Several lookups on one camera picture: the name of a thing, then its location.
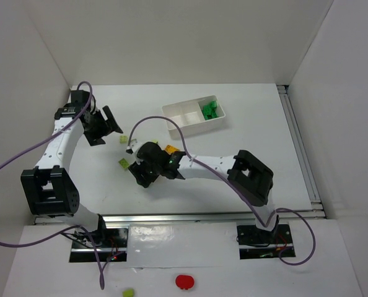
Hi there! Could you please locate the light green square lego upturned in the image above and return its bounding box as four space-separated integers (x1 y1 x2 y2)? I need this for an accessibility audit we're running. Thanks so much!
120 136 128 144

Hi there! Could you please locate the orange-yellow rectangular lego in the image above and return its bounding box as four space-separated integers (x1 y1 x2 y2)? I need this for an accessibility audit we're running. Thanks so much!
165 145 178 154

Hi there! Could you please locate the lime green rectangular lego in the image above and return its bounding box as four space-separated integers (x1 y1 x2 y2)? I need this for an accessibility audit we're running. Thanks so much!
118 158 130 170

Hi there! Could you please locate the dark green lego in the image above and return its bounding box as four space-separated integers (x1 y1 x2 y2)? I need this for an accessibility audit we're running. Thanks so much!
201 100 219 120

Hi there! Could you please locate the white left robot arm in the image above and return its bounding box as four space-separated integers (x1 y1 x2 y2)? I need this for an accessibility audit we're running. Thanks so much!
20 90 121 243

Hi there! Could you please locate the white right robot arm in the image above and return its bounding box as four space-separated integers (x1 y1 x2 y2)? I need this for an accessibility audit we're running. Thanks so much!
126 116 279 236

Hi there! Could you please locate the white divided container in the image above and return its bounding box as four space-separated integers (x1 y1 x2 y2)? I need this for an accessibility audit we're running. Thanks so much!
162 95 226 136

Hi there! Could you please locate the red round lego piece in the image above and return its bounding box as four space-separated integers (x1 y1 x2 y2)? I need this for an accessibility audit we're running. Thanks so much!
175 275 195 290

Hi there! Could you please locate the light green lego on ledge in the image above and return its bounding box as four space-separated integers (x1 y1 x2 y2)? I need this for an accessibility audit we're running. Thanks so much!
122 288 134 297

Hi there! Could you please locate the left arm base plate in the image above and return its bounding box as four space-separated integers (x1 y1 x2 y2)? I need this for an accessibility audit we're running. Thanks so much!
65 227 129 263

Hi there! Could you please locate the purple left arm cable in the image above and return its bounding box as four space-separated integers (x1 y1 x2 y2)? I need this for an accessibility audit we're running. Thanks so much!
0 81 106 290

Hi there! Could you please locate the aluminium rail front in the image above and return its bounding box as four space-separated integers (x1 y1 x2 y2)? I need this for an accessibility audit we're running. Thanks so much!
34 209 326 225

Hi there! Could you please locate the aluminium rail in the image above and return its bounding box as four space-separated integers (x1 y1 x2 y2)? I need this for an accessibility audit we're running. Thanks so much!
34 209 326 225
277 85 322 204

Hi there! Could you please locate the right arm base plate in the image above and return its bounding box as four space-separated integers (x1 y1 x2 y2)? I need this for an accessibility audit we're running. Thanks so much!
236 224 296 260

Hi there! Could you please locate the aluminium rail right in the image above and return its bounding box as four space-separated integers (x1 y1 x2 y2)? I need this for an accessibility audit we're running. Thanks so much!
277 85 322 204

